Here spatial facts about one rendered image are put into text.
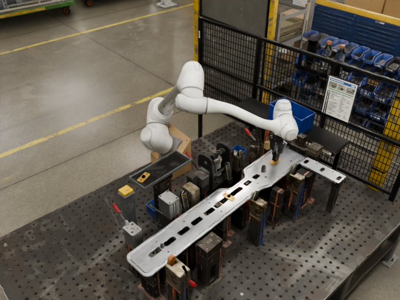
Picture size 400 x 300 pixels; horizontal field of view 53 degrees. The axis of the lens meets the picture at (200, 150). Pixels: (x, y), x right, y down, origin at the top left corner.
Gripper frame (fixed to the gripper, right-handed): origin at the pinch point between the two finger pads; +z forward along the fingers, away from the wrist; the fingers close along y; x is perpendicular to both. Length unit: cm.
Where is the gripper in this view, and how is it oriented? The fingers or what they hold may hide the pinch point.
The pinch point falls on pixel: (275, 156)
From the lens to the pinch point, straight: 267.2
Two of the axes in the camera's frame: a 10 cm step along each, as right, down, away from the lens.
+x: 7.0, -4.2, 5.8
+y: 7.2, 4.2, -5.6
